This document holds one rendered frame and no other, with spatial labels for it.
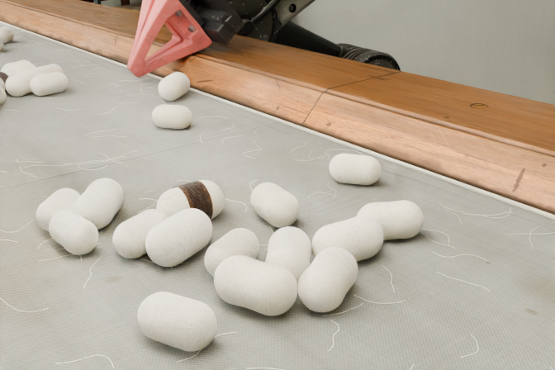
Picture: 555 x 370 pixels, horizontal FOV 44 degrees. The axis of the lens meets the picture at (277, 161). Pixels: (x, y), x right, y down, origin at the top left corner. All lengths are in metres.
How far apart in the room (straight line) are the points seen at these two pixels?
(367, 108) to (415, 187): 0.10
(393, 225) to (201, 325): 0.12
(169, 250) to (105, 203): 0.06
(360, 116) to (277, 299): 0.24
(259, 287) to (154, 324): 0.04
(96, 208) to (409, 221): 0.16
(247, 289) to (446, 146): 0.20
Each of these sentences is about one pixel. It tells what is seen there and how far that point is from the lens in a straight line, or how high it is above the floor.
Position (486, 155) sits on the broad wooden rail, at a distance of 0.43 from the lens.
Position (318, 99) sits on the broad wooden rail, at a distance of 0.53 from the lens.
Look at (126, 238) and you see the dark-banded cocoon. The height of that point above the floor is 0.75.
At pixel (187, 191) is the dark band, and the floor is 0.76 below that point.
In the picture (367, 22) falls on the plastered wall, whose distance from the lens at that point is 3.04.
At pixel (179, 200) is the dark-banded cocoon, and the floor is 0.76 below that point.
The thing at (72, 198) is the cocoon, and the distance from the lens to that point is 0.39.
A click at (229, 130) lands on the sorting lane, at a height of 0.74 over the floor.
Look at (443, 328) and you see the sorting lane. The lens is 0.29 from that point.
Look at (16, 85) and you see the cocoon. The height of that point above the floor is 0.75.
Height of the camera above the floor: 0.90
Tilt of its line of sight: 21 degrees down
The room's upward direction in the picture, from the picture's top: 2 degrees counter-clockwise
